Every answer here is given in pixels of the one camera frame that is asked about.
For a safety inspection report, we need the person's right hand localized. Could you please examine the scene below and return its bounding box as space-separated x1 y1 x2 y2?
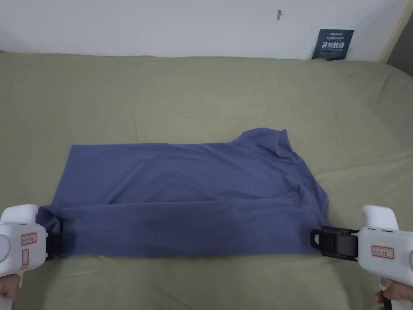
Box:
374 280 413 310

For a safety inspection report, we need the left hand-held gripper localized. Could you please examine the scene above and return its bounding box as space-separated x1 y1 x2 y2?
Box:
0 203 64 289

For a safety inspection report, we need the dark blue shirt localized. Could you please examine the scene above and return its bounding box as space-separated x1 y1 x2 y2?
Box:
37 128 330 261

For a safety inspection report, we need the person's left hand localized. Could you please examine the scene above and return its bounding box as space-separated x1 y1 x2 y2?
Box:
0 274 21 300

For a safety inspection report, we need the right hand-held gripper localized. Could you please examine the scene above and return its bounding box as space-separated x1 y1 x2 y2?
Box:
310 205 413 292

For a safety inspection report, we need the bed with pale green sheet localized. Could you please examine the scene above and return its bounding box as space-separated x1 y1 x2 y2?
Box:
0 51 413 310

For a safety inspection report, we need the dark blue printed card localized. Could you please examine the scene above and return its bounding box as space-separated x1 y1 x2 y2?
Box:
311 29 355 61

